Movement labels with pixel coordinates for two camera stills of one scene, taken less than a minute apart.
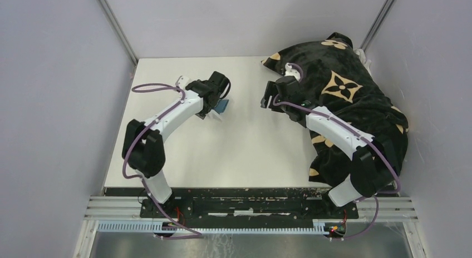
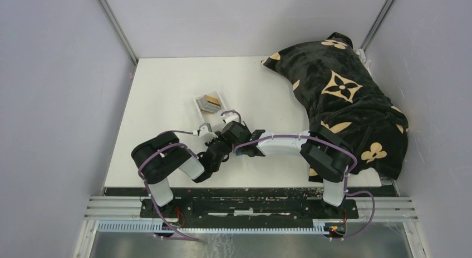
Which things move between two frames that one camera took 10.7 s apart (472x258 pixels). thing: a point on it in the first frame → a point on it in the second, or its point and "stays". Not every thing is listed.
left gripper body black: (202, 113) → (220, 137)
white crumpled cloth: (365, 63) stays
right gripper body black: (280, 99) → (244, 125)
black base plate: (248, 208) stays
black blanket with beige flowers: (338, 79) stays
